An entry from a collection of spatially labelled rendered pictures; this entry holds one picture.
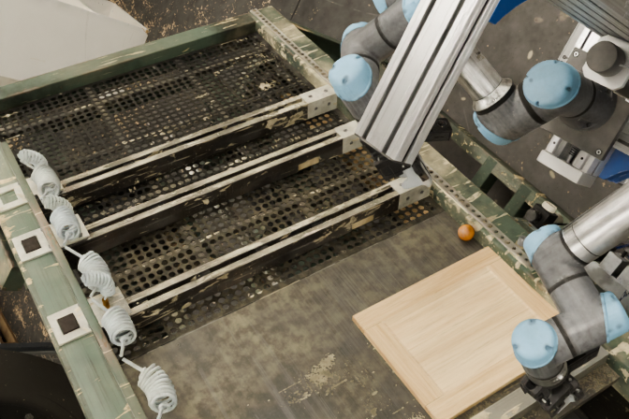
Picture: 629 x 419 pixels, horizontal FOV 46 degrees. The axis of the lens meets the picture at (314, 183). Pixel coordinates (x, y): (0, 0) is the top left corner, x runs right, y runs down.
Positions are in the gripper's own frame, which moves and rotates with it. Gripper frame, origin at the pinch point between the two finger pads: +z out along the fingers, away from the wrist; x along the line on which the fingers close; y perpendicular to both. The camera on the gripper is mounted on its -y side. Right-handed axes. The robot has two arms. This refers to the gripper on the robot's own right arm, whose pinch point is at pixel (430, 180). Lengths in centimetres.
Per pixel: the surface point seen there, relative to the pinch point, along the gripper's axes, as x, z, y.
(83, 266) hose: -19, -6, 89
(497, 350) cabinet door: 5, 62, 8
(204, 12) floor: -325, 99, 119
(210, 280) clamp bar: -22, 21, 69
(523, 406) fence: 23, 60, 7
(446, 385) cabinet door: 14, 54, 22
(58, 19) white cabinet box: -332, 55, 203
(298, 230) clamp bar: -38, 34, 47
